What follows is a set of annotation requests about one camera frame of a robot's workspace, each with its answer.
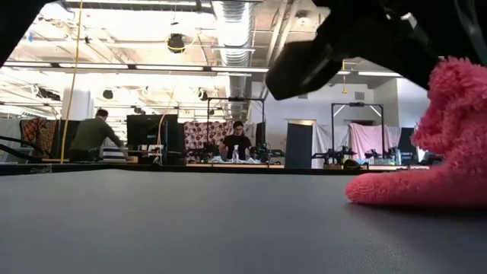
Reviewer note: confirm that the small black ceiling dome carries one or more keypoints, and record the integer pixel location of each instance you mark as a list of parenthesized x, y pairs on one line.
[(202, 94), (107, 94)]

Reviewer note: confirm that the clear spray bottle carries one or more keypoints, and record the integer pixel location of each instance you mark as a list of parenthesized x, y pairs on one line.
[(235, 153)]

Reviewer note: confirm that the circle patterned cloth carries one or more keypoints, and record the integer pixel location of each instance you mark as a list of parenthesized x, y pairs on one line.
[(201, 133)]

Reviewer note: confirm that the background black robot arm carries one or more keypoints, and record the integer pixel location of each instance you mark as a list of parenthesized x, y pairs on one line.
[(205, 150), (264, 150), (374, 154), (335, 156)]

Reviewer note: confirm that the pink hanging cloth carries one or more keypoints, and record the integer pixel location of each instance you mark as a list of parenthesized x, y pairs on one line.
[(365, 139)]

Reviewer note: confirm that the blue ceiling tag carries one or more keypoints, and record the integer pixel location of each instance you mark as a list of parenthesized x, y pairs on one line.
[(30, 37)]

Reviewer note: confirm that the wooden background table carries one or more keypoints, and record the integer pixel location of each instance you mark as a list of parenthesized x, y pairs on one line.
[(236, 166)]

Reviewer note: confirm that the red patterned cloth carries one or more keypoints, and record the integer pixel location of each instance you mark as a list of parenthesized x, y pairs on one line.
[(36, 135)]

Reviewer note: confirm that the white hanging cloth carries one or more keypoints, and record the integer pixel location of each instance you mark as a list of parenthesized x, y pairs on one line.
[(323, 137), (249, 129)]

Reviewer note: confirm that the black panel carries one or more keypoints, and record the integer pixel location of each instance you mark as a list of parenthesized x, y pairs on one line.
[(406, 141)]

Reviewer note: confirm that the grey wall vent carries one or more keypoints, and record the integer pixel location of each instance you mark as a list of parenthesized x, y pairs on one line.
[(303, 96), (359, 96)]

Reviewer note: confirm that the stack of white bins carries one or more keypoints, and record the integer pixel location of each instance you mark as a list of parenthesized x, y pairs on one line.
[(112, 152)]

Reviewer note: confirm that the black stand frame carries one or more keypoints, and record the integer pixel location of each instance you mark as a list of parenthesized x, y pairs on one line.
[(357, 104)]

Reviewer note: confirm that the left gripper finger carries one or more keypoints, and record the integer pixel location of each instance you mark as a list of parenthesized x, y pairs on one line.
[(304, 68)]

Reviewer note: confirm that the pink towel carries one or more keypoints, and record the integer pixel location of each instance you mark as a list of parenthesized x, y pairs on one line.
[(449, 152)]

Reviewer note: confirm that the narrow black monitor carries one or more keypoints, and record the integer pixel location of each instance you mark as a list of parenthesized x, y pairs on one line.
[(260, 134)]

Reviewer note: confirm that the white cloth pile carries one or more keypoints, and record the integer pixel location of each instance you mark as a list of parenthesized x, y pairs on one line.
[(245, 160)]

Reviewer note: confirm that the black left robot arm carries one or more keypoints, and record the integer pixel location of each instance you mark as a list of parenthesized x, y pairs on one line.
[(15, 19)]

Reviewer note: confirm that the silver round ventilation duct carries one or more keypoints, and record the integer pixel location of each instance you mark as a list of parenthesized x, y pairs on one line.
[(234, 30)]

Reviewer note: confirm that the black cabinet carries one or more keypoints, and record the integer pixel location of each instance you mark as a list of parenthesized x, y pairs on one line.
[(62, 137)]

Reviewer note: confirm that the black partition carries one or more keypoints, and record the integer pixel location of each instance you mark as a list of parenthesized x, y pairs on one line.
[(298, 146)]

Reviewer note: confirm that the white ceiling light strip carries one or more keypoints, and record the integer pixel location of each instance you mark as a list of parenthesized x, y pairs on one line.
[(239, 69), (169, 67), (26, 64), (95, 65), (380, 74)]

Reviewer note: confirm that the person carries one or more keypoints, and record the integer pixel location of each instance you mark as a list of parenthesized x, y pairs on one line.
[(236, 142), (91, 135)]

